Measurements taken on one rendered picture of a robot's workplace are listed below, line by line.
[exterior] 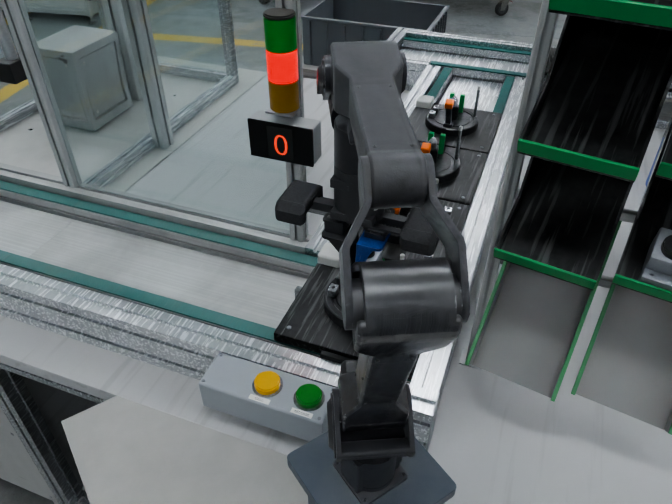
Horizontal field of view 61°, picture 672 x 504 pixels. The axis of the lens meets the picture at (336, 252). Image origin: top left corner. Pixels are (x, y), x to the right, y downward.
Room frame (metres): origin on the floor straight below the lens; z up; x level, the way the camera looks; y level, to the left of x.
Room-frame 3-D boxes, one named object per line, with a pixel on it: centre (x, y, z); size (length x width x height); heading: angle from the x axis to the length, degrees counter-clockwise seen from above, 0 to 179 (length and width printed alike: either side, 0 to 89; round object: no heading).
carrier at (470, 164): (1.20, -0.23, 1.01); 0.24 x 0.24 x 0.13; 69
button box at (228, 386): (0.57, 0.11, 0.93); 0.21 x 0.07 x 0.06; 69
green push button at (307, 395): (0.54, 0.04, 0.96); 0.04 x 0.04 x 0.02
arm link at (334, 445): (0.37, -0.04, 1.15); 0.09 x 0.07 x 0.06; 95
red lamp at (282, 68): (0.91, 0.09, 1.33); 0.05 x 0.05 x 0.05
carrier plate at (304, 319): (0.74, -0.05, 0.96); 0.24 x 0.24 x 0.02; 69
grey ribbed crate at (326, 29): (2.87, -0.19, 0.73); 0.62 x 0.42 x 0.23; 69
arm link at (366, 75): (0.41, -0.04, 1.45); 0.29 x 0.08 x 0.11; 5
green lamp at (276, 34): (0.91, 0.09, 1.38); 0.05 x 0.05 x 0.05
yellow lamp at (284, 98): (0.91, 0.09, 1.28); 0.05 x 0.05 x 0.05
